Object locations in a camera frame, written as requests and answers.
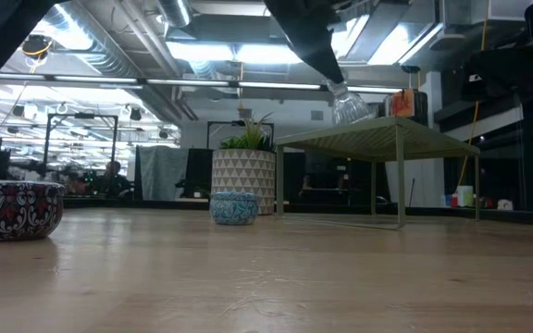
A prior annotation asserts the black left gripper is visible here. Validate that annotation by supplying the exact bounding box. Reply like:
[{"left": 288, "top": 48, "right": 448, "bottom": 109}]
[{"left": 263, "top": 0, "right": 346, "bottom": 86}]

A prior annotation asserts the clear ribbed glass candle holder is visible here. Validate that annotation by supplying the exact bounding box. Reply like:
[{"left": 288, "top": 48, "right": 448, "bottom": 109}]
[{"left": 325, "top": 79, "right": 375, "bottom": 127}]

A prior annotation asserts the blue patterned candle tin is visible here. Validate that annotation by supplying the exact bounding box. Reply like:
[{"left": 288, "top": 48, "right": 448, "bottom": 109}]
[{"left": 208, "top": 191, "right": 260, "bottom": 227}]

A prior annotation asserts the dark floral patterned candle tin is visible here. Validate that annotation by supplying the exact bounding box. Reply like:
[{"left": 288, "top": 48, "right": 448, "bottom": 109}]
[{"left": 0, "top": 179, "right": 66, "bottom": 243}]

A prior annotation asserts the long linear ceiling light bar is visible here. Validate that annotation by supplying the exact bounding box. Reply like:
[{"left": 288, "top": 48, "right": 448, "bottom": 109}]
[{"left": 0, "top": 71, "right": 419, "bottom": 96}]

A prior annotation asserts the bright ceiling light panel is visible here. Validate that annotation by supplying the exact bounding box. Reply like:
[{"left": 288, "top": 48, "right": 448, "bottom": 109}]
[
  {"left": 165, "top": 40, "right": 303, "bottom": 65},
  {"left": 366, "top": 21, "right": 444, "bottom": 66}
]

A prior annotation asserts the green perforated metal shelf riser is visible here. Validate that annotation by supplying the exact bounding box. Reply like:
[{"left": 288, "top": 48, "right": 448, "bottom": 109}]
[{"left": 273, "top": 115, "right": 482, "bottom": 230}]

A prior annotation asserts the white plastic jar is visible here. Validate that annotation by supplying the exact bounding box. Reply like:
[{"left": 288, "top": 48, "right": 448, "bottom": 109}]
[{"left": 455, "top": 184, "right": 475, "bottom": 208}]

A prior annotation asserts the succulent in triangle-pattern pot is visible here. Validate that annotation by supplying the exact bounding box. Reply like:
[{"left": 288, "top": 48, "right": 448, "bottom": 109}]
[{"left": 210, "top": 112, "right": 277, "bottom": 216}]

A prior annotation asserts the grey fabric cover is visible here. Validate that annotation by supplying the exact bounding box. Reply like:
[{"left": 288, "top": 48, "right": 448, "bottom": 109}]
[{"left": 135, "top": 144, "right": 190, "bottom": 202}]

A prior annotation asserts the person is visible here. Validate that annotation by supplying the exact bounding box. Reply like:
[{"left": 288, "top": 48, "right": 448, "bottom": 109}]
[{"left": 97, "top": 160, "right": 131, "bottom": 198}]

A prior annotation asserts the yellow hanging cord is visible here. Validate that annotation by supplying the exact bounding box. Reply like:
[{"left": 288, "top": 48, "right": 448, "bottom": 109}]
[{"left": 455, "top": 0, "right": 490, "bottom": 191}]

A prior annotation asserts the black gantry frame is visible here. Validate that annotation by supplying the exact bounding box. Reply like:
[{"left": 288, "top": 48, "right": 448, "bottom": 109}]
[
  {"left": 206, "top": 119, "right": 276, "bottom": 152},
  {"left": 42, "top": 112, "right": 119, "bottom": 179}
]

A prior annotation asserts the black aluminium table frame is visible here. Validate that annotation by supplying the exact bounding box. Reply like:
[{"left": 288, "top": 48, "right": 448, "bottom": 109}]
[{"left": 62, "top": 194, "right": 533, "bottom": 228}]

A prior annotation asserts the silver ribbed ventilation duct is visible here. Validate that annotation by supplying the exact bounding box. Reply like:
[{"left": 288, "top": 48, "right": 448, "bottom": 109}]
[
  {"left": 39, "top": 4, "right": 145, "bottom": 80},
  {"left": 157, "top": 0, "right": 193, "bottom": 29}
]

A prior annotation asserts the black yellow cord reel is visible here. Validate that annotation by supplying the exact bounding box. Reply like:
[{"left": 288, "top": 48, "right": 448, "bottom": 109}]
[{"left": 20, "top": 34, "right": 55, "bottom": 61}]

